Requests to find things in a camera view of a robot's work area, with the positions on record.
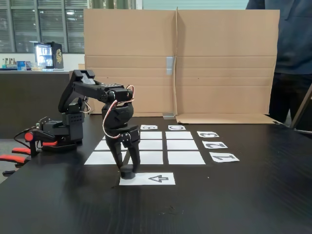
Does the black round token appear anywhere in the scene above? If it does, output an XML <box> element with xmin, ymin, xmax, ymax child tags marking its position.
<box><xmin>120</xmin><ymin>166</ymin><xmax>137</xmax><ymax>180</ymax></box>

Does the white paper grid square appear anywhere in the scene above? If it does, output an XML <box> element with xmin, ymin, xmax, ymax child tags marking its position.
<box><xmin>140</xmin><ymin>132</ymin><xmax>163</xmax><ymax>140</ymax></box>
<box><xmin>139</xmin><ymin>139</ymin><xmax>163</xmax><ymax>151</ymax></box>
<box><xmin>166</xmin><ymin>139</ymin><xmax>199</xmax><ymax>150</ymax></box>
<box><xmin>167</xmin><ymin>151</ymin><xmax>207</xmax><ymax>165</ymax></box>
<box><xmin>165</xmin><ymin>132</ymin><xmax>194</xmax><ymax>139</ymax></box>

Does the white arrow paper sheet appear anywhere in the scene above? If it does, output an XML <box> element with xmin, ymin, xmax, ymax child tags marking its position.
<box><xmin>118</xmin><ymin>172</ymin><xmax>176</xmax><ymax>186</ymax></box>

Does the number 3 paper sheet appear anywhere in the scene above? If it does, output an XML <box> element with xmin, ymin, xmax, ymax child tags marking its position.
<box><xmin>196</xmin><ymin>131</ymin><xmax>219</xmax><ymax>138</ymax></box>

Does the number 2 paper sheet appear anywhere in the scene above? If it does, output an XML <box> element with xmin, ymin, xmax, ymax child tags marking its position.
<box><xmin>202</xmin><ymin>140</ymin><xmax>229</xmax><ymax>149</ymax></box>

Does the red and black clamp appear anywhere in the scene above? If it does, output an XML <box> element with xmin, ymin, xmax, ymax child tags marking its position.
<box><xmin>24</xmin><ymin>128</ymin><xmax>59</xmax><ymax>158</ymax></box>

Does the number 1 paper sheet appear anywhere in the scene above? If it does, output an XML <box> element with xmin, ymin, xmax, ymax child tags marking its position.
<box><xmin>209</xmin><ymin>153</ymin><xmax>240</xmax><ymax>163</ymax></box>

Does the black mini fridge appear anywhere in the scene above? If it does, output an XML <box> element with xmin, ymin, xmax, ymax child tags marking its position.
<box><xmin>34</xmin><ymin>41</ymin><xmax>65</xmax><ymax>69</ymax></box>

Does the dark brown counter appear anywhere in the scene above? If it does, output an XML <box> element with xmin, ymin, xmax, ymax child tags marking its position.
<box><xmin>0</xmin><ymin>70</ymin><xmax>72</xmax><ymax>140</ymax></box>

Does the brown cardboard panel with flap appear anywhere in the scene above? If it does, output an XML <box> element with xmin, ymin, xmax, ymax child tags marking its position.
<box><xmin>174</xmin><ymin>6</ymin><xmax>280</xmax><ymax>125</ymax></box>

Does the metal stand leg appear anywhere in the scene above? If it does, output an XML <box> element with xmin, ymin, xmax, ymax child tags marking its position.
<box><xmin>289</xmin><ymin>84</ymin><xmax>312</xmax><ymax>134</ymax></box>

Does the standing person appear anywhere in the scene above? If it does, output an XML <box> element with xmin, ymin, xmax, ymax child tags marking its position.
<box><xmin>245</xmin><ymin>0</ymin><xmax>312</xmax><ymax>134</ymax></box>

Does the red white servo cable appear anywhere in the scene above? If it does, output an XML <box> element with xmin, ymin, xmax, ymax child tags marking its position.
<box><xmin>101</xmin><ymin>84</ymin><xmax>136</xmax><ymax>140</ymax></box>

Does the black power cable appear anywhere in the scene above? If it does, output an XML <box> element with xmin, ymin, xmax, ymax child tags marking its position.
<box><xmin>13</xmin><ymin>128</ymin><xmax>33</xmax><ymax>147</ymax></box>

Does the orange handled clamp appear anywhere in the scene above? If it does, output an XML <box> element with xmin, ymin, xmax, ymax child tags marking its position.
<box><xmin>0</xmin><ymin>147</ymin><xmax>32</xmax><ymax>177</ymax></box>

